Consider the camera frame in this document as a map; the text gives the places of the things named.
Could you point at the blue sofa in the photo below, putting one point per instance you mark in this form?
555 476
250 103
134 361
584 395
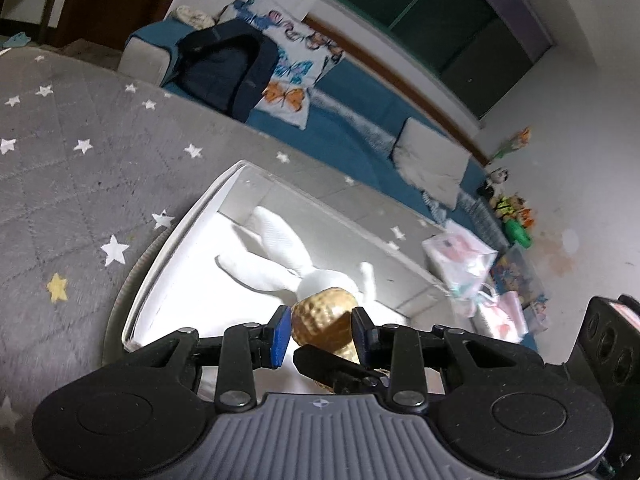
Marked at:
353 123

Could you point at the dark navy backpack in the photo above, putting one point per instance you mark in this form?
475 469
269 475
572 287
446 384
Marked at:
226 67

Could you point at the dark green framed window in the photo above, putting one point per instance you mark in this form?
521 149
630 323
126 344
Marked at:
478 49

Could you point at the green toy on floor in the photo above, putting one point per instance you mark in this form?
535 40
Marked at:
517 234

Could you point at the panda plush toy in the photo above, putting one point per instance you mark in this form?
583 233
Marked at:
492 187

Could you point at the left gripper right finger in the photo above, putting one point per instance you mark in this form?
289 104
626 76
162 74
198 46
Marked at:
397 349

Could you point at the white plush rabbit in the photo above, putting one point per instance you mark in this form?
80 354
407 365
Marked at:
267 262

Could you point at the grey white cardboard box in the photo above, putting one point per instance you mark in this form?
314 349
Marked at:
177 292

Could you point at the small pink tissue pack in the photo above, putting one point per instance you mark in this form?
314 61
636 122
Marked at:
500 316

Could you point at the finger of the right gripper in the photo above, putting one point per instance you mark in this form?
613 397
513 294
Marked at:
337 374

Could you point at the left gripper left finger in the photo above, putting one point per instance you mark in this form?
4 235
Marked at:
244 349

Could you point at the grey cushion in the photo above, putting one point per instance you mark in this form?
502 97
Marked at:
430 162

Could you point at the butterfly print pillow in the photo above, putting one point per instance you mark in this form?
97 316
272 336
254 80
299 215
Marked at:
305 56

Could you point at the tan peanut toy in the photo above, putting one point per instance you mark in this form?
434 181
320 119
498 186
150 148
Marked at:
324 320

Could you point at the plastic bag of pink packs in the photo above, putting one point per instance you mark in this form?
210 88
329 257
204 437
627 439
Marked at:
462 261

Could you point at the clear toy storage box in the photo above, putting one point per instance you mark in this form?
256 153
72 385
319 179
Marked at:
513 272

